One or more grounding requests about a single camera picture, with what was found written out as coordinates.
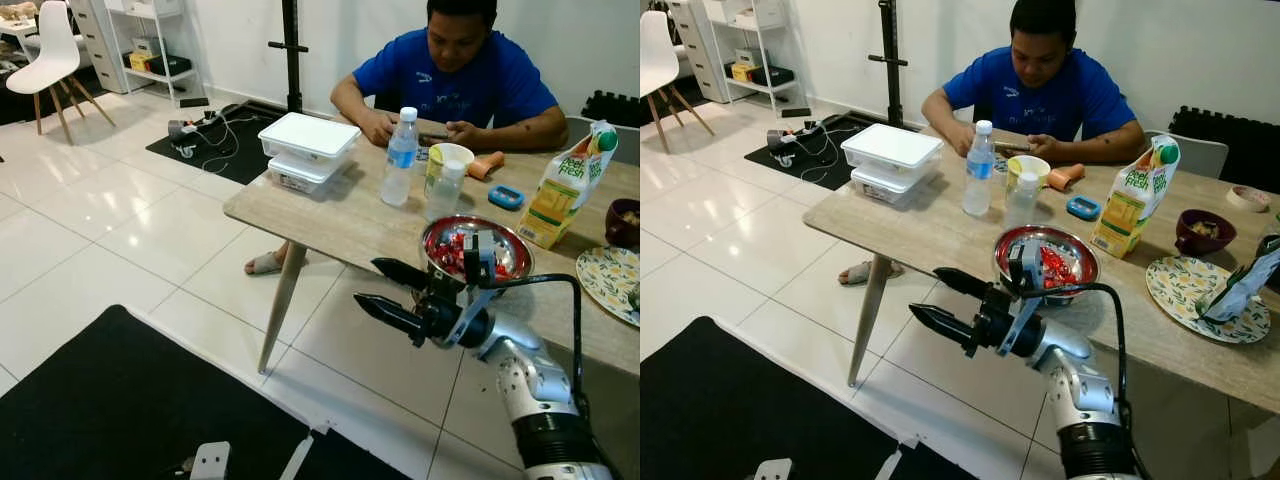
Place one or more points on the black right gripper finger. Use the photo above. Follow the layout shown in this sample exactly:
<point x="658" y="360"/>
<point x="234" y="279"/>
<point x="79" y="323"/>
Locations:
<point x="965" y="283"/>
<point x="405" y="276"/>
<point x="950" y="328"/>
<point x="395" y="318"/>

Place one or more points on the metal bowl with red food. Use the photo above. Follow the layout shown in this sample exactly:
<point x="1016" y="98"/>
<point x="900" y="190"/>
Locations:
<point x="1070" y="265"/>
<point x="510" y="255"/>

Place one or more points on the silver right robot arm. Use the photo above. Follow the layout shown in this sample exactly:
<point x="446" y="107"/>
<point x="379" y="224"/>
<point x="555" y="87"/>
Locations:
<point x="1080" y="390"/>
<point x="530" y="380"/>

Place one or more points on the light wooden dining table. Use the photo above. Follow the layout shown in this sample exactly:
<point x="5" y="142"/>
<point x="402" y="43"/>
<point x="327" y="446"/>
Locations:
<point x="930" y="235"/>
<point x="350" y="225"/>

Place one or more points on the small clear plastic bottle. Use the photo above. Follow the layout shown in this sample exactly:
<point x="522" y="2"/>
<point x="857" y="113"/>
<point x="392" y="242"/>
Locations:
<point x="444" y="195"/>
<point x="1020" y="205"/>

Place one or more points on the clear plastic water bottle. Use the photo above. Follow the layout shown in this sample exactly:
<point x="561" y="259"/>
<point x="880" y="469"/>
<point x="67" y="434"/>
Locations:
<point x="978" y="180"/>
<point x="398" y="165"/>

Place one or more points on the clear container with label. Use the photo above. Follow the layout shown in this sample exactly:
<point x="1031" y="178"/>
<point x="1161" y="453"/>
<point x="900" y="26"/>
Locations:
<point x="300" y="178"/>
<point x="880" y="190"/>

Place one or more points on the small blue box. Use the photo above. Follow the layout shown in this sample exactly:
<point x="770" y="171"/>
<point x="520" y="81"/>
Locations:
<point x="1083" y="208"/>
<point x="505" y="197"/>

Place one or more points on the white cup with yellow rim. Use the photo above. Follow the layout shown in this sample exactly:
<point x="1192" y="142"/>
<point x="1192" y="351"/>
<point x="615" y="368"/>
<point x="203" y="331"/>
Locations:
<point x="460" y="158"/>
<point x="1035" y="168"/>

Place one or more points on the small orange object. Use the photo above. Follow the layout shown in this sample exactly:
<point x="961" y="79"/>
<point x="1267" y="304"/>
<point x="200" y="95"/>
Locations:
<point x="485" y="166"/>
<point x="1065" y="177"/>

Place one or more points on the white tape strip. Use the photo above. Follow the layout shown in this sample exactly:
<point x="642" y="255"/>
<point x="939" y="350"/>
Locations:
<point x="297" y="458"/>
<point x="888" y="465"/>

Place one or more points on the white lidded plastic container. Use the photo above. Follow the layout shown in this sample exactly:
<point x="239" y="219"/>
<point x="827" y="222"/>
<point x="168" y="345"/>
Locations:
<point x="308" y="135"/>
<point x="890" y="147"/>

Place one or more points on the small black floor mat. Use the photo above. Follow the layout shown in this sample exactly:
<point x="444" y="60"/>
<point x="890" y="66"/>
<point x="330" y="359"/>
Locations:
<point x="850" y="160"/>
<point x="250" y="150"/>

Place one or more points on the leaf patterned plate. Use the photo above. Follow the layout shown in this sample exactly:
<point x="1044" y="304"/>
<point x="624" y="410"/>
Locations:
<point x="605" y="280"/>
<point x="1180" y="290"/>

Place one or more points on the yellow green juice carton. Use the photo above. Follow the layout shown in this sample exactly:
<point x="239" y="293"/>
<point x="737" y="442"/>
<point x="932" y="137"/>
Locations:
<point x="1130" y="205"/>
<point x="565" y="195"/>

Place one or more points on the snack bag with label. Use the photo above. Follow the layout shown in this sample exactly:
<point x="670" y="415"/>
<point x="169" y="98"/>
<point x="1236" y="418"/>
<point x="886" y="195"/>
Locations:
<point x="1240" y="285"/>
<point x="634" y="298"/>

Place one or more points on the dark maroon bowl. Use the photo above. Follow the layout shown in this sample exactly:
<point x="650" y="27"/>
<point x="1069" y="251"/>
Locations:
<point x="1205" y="238"/>
<point x="622" y="228"/>

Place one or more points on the black stand pole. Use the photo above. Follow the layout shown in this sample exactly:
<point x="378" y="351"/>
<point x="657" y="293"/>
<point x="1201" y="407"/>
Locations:
<point x="889" y="70"/>
<point x="291" y="60"/>

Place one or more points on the large black floor mat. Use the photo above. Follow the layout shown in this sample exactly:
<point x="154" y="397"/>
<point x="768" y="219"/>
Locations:
<point x="720" y="410"/>
<point x="100" y="400"/>

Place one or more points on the grey chair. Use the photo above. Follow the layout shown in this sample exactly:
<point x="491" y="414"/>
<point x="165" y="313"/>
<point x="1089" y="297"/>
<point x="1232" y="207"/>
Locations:
<point x="1200" y="155"/>
<point x="625" y="145"/>

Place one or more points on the white open shelf unit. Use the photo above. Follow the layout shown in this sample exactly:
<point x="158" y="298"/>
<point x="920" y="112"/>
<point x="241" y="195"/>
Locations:
<point x="178" y="80"/>
<point x="790" y="88"/>

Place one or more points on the black foam puzzle mat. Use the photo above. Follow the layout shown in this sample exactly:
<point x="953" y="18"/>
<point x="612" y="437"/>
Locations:
<point x="610" y="108"/>
<point x="1250" y="140"/>

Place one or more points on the flat black box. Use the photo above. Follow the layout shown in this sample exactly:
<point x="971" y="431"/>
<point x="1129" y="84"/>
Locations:
<point x="172" y="66"/>
<point x="775" y="77"/>

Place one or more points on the small pale round bowl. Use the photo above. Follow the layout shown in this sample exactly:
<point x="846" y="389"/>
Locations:
<point x="1248" y="200"/>

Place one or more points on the small yellow box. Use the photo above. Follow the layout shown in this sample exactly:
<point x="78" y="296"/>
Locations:
<point x="142" y="62"/>
<point x="742" y="72"/>

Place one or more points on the white chair with wooden legs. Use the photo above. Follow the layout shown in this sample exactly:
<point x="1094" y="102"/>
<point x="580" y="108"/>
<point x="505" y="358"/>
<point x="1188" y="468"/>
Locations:
<point x="655" y="60"/>
<point x="50" y="60"/>

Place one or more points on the white drawer cabinet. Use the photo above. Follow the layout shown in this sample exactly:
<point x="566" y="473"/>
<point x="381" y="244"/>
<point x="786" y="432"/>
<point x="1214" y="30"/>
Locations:
<point x="100" y="45"/>
<point x="700" y="50"/>

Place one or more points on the white side table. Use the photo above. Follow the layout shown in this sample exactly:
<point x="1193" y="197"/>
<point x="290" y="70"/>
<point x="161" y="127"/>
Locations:
<point x="15" y="30"/>

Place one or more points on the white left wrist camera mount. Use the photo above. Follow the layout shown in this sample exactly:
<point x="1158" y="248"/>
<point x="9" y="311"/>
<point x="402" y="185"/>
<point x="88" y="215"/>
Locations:
<point x="210" y="462"/>
<point x="772" y="470"/>

